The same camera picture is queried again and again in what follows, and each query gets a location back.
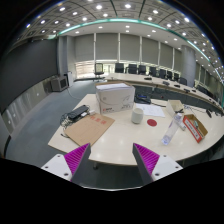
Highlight round ceiling lights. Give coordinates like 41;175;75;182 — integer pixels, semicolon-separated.
24;2;223;73

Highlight black desk microphones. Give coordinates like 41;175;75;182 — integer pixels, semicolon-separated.
143;76;214;118

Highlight white remote control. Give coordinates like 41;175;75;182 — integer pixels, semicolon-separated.
178;120;187;132

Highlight brown cardboard envelope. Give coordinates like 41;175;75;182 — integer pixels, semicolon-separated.
63;113;116;148

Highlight black desk device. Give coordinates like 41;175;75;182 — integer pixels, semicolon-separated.
134;93;152;105

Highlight red-sided open cardboard box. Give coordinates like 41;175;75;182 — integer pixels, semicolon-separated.
182;113;209;144

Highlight white ceramic mug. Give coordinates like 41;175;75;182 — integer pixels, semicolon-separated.
131;107;145;125

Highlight row of black office chairs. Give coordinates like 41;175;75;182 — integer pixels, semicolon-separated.
114;62;209;96

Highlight open cream-white box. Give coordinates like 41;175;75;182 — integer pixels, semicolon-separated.
165;99;185;118

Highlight white cardboard paper carton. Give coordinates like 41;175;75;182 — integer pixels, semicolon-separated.
95;81;136;115

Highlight grey box monitor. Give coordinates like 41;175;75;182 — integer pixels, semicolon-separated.
49;74;70;93

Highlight flat round red coaster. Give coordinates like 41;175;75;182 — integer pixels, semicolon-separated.
146;118;158;128

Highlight white paper sheet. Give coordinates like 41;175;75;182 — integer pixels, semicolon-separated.
135;103;166;118

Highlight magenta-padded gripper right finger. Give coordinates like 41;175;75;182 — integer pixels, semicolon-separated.
131;142;184;186

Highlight lone black office chair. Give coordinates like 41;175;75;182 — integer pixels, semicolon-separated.
93;62;105;81

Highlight long curved conference desk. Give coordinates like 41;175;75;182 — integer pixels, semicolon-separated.
103;72;224;111

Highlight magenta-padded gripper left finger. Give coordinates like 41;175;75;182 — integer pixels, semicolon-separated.
41;142;92;185

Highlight clear plastic water bottle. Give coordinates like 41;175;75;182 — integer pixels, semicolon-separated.
162;113;184;146

